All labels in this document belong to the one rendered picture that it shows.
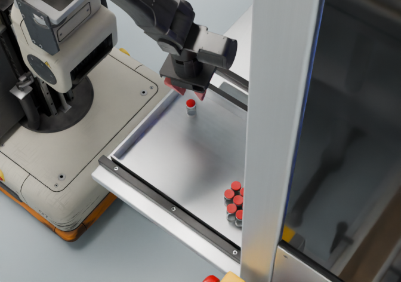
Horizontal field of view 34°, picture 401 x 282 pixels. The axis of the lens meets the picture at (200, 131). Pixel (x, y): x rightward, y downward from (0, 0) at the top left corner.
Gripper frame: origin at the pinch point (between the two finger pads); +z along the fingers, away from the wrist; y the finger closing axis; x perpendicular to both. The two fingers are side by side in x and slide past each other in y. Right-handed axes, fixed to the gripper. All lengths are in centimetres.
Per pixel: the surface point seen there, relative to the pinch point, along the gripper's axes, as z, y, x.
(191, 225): 8.3, 9.2, -24.5
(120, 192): 9.4, -8.1, -22.5
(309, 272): -20, 36, -35
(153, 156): 9.6, -5.1, -12.2
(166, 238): 97, -21, 0
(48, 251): 95, -57, -19
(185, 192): 10.0, 4.7, -17.5
